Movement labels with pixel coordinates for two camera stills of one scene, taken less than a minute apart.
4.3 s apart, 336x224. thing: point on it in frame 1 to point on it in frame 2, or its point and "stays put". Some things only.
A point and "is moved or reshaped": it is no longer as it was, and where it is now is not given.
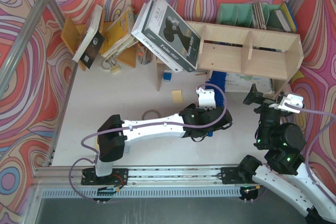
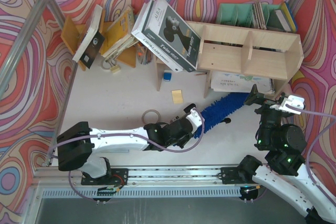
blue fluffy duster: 218,78 is moved or reshaped
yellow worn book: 120,36 stays put
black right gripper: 264,102 stays put
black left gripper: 220,116 to 186,125
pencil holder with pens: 144,54 stays put
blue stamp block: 167,75 stays put
